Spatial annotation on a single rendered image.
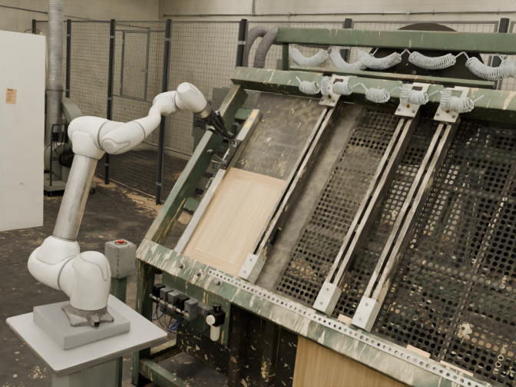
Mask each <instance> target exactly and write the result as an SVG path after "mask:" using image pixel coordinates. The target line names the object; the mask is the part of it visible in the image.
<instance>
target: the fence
mask: <svg viewBox="0 0 516 387"><path fill-rule="evenodd" d="M253 111H257V113H256V116H255V117H254V118H252V117H251V115H252V113H253ZM253 111H252V112H251V114H250V116H249V118H248V119H247V121H246V123H245V125H244V126H243V129H242V131H241V132H240V134H239V136H238V138H237V139H238V140H241V141H242V143H241V144H240V146H239V148H238V150H237V151H236V153H235V155H234V157H233V159H232V160H231V162H230V164H229V166H228V168H227V169H226V170H223V169H219V171H218V173H217V175H216V176H215V178H214V180H213V182H212V184H211V185H210V188H209V189H208V191H207V193H206V195H205V196H204V198H203V200H202V201H201V203H200V206H199V207H198V208H197V211H196V213H195V214H194V215H193V218H192V220H191V221H190V223H189V225H188V227H187V228H186V230H185V232H184V234H183V236H182V237H181V239H180V241H179V243H178V244H177V246H176V248H175V250H174V251H176V252H178V253H181V254H183V253H184V251H185V249H186V248H187V246H188V244H189V242H190V240H191V238H192V237H193V235H194V233H195V231H196V230H197V228H198V226H199V224H200V222H201V220H202V219H203V217H204V215H205V213H206V212H207V210H208V208H209V206H210V204H211V203H212V201H213V199H214V197H215V196H216V194H217V191H218V190H219V189H220V186H221V184H222V183H223V181H224V179H225V177H226V175H227V174H228V172H229V170H230V168H231V167H234V165H235V163H236V162H237V160H238V158H239V156H240V154H241V153H242V151H243V149H244V147H245V146H246V143H247V141H248V140H249V139H250V136H251V134H252V133H253V131H254V129H255V127H256V125H257V124H258V122H259V120H260V118H261V117H262V115H263V113H262V112H261V111H260V110H257V109H253ZM248 121H252V123H251V124H250V126H249V128H248V127H245V126H246V124H247V122H248Z"/></svg>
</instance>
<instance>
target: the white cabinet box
mask: <svg viewBox="0 0 516 387"><path fill-rule="evenodd" d="M44 124H45V36H43V35H31V34H25V33H18V32H12V31H0V231H4V230H16V229H21V228H28V227H39V226H43V190H44Z"/></svg>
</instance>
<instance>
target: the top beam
mask: <svg viewBox="0 0 516 387"><path fill-rule="evenodd" d="M296 77H298V79H299V80H300V81H301V82H303V81H308V82H311V83H312V82H314V81H316V82H317V83H318V84H321V83H322V79H323V78H325V77H326V76H323V75H322V74H313V73H305V72H296V71H280V70H271V69H262V68H246V67H236V69H235V70H234V72H233V73H232V75H231V77H230V80H231V81H232V82H233V83H234V84H240V85H242V87H243V88H244V89H247V90H253V91H264V92H270V93H277V94H288V95H295V96H301V97H308V98H319V99H321V98H322V96H323V95H322V93H321V88H320V91H319V93H318V94H304V93H303V92H301V91H300V90H299V86H300V83H299V81H298V80H297V78H296ZM348 82H349V83H350V84H351V85H352V86H354V85H356V84H358V83H359V82H360V84H359V85H357V86H355V87H354V88H353V89H352V93H351V94H350V95H340V99H341V101H344V102H350V103H357V104H368V105H375V106H381V107H387V108H398V106H399V104H400V95H401V93H403V92H401V91H402V90H401V89H399V87H401V88H402V87H403V85H406V84H403V83H402V81H390V80H381V79H372V78H356V77H349V80H348ZM361 83H363V84H364V85H365V87H366V88H367V90H369V89H370V88H374V89H377V90H382V89H386V90H387V91H388V92H390V91H391V90H392V89H394V88H395V87H396V86H397V88H396V89H395V90H394V91H393V92H392V93H390V94H389V95H390V99H389V100H388V101H387V102H384V103H376V102H373V101H369V100H368V99H366V90H365V88H364V87H363V86H362V85H361ZM444 89H446V88H443V85H439V84H429V86H428V90H427V91H426V93H427V94H428V95H430V94H432V93H433V92H435V91H438V92H437V93H435V94H433V95H432V96H430V97H429V98H428V102H427V103H426V104H422V105H420V107H419V110H420V111H424V112H430V113H436V112H437V110H438V107H439V105H440V100H441V98H443V97H442V94H441V93H440V91H443V90H444ZM462 92H463V91H453V90H451V95H450V96H451V97H452V96H453V97H457V98H460V97H461V94H462ZM482 95H484V97H483V98H481V99H479V100H478V101H476V102H475V103H474V108H473V109H472V110H471V111H470V112H464V113H459V116H461V117H473V118H479V119H485V120H491V121H503V122H509V123H516V92H515V91H499V90H490V89H481V88H470V89H469V91H468V94H467V98H469V99H470V100H472V101H475V100H476V99H478V98H479V97H481V96H482Z"/></svg>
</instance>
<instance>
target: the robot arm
mask: <svg viewBox="0 0 516 387"><path fill-rule="evenodd" d="M178 111H192V112H194V113H195V115H196V116H198V117H199V118H201V119H202V120H203V121H204V122H205V123H206V125H207V127H206V130H207V131H211V132H213V133H215V134H217V135H222V136H224V137H225V138H227V135H228V133H227V130H226V128H225V127H224V126H225V125H226V124H225V122H224V121H223V118H222V117H221V115H220V111H215V112H214V111H213V110H212V107H211V106H210V105H209V103H208V102H207V101H206V100H205V98H204V96H203V95H202V93H201V92H200V91H199V90H198V89H197V88H196V87H195V86H193V85H192V84H190V83H188V82H184V83H182V84H180V85H179V86H178V88H177V91H168V92H165V93H162V94H159V95H158V96H156V97H155V99H154V100H153V107H152V108H151V109H150V111H149V115H148V116H147V117H144V118H141V119H138V120H135V121H130V122H128V123H126V124H125V123H122V122H116V121H109V120H107V119H104V118H101V117H92V116H84V117H78V118H75V119H74V120H73V121H72V122H71V123H70V124H69V127H68V136H69V138H70V140H71V141H72V145H73V151H74V153H75V155H74V160H73V163H72V165H71V171H70V174H69V177H68V182H67V185H66V188H65V191H64V196H63V199H62V202H61V207H60V210H59V213H58V218H57V221H56V224H55V229H54V232H53V235H52V236H50V237H48V238H47V239H45V241H44V242H43V244H42V245H41V246H40V247H39V248H37V249H36V250H34V251H33V253H32V254H31V255H30V257H29V259H28V270H29V272H30V273H31V275H33V277H34V278H36V280H37V281H39V282H40V283H43V284H45V285H46V286H49V287H51V288H53V289H57V290H60V291H63V292H64V293H65V294H66V295H67V296H69V297H70V304H69V305H63V306H62V307H61V310H62V311H64V313H65V314H66V316H67V318H68V320H69V321H70V326H73V327H75V326H82V325H88V324H91V325H92V326H93V327H99V323H113V322H114V317H113V316H112V315H111V314H110V313H109V312H108V297H109V292H110V286H111V269H110V266H109V263H108V260H107V258H106V257H105V256H104V255H103V254H102V253H99V252H95V251H87V252H83V253H80V247H79V245H78V242H77V241H76V239H77V236H78V231H79V228H80V225H81V220H82V217H83V213H84V209H85V206H86V203H87V199H88V194H89V191H90V189H91V183H92V180H93V177H94V172H95V169H96V166H97V163H98V160H100V159H101V158H102V157H103V155H104V153H105V152H106V153H108V154H122V153H125V152H127V151H129V150H131V149H132V148H134V147H136V146H137V145H138V144H139V143H140V142H141V141H143V140H144V139H145V138H146V137H147V136H148V135H149V134H150V133H151V132H152V131H153V130H154V129H155V128H156V127H157V126H158V125H159V123H160V115H163V116H167V115H170V114H174V113H177V112H178ZM217 118H218V119H217ZM210 126H213V127H214V128H215V129H216V130H214V129H212V128H211V127H210Z"/></svg>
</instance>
